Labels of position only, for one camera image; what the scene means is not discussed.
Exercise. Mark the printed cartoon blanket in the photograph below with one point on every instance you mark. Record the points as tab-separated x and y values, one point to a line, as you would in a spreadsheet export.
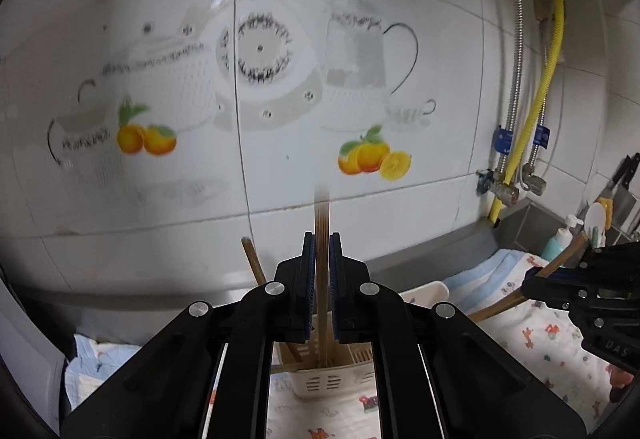
525	354

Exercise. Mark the white microwave oven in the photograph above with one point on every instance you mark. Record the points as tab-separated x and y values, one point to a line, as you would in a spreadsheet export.
25	359

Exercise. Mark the white spatula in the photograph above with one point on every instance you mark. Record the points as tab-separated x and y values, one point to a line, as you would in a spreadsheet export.
596	219

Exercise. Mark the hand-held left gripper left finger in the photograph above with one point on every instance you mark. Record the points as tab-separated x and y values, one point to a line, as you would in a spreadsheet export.
310	279

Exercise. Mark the metal pipe valve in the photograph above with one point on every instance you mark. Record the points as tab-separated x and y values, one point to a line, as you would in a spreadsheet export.
502	189
534	181

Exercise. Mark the blue pump bottle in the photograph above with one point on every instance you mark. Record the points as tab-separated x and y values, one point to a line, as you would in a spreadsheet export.
555	244

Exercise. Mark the beige plastic utensil holder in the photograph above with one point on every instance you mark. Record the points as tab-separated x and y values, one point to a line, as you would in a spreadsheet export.
325	381

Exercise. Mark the steel cleaver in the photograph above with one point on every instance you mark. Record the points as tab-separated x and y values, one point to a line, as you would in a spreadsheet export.
625	209

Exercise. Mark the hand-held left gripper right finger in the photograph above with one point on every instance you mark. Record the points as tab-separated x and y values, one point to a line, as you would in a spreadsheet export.
334	279

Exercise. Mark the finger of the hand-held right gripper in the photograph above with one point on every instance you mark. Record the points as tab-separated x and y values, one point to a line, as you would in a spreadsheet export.
550	289
610	258

